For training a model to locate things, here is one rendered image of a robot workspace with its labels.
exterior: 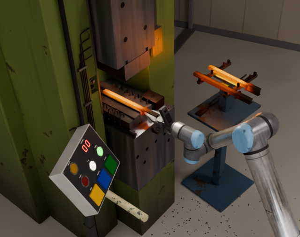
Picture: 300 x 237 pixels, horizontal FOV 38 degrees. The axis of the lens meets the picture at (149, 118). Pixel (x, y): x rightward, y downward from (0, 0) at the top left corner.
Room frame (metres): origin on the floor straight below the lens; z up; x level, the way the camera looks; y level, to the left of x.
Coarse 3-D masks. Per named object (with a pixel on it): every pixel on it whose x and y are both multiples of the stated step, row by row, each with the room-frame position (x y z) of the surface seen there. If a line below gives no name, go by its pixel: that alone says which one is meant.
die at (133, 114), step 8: (112, 88) 2.18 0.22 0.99; (104, 96) 2.11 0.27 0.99; (128, 96) 2.09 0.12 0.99; (104, 104) 2.04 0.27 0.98; (112, 104) 2.02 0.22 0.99; (120, 104) 2.02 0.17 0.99; (144, 104) 2.00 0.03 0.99; (104, 112) 1.98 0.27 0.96; (112, 112) 1.96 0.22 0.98; (120, 112) 1.95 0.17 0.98; (128, 112) 1.94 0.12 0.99; (136, 112) 1.94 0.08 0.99; (128, 120) 1.88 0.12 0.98; (136, 120) 1.90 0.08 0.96; (144, 120) 1.95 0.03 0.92; (128, 128) 1.86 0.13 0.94
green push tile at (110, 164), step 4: (108, 156) 1.53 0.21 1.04; (108, 160) 1.51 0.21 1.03; (112, 160) 1.53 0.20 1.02; (104, 164) 1.48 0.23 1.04; (108, 164) 1.50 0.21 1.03; (112, 164) 1.51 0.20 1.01; (116, 164) 1.53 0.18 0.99; (108, 168) 1.48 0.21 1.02; (112, 168) 1.49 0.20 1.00; (112, 172) 1.47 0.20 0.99
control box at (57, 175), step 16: (80, 128) 1.60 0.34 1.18; (80, 144) 1.47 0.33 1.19; (96, 144) 1.54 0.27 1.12; (64, 160) 1.37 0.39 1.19; (80, 160) 1.40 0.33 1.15; (96, 160) 1.47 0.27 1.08; (64, 176) 1.28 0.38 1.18; (80, 176) 1.34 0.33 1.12; (96, 176) 1.40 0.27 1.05; (112, 176) 1.46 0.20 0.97; (64, 192) 1.29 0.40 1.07; (80, 192) 1.27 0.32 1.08; (80, 208) 1.27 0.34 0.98; (96, 208) 1.26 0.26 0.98
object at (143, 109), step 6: (108, 90) 2.14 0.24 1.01; (114, 96) 2.08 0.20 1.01; (120, 96) 2.07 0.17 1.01; (126, 102) 2.01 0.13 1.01; (132, 102) 2.01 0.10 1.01; (138, 108) 1.95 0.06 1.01; (144, 108) 1.94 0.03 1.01; (144, 114) 1.92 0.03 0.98; (150, 114) 1.89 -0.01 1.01; (156, 114) 1.88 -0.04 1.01
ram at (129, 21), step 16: (96, 0) 1.88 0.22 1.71; (112, 0) 1.82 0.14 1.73; (128, 0) 1.90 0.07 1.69; (144, 0) 1.98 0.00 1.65; (96, 16) 1.88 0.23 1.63; (112, 16) 1.82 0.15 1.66; (128, 16) 1.89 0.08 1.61; (144, 16) 1.98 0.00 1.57; (96, 32) 1.89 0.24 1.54; (112, 32) 1.82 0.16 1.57; (128, 32) 1.89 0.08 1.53; (144, 32) 1.98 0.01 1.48; (96, 48) 1.90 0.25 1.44; (112, 48) 1.83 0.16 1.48; (128, 48) 1.88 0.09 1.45; (144, 48) 1.97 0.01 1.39; (112, 64) 1.84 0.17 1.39
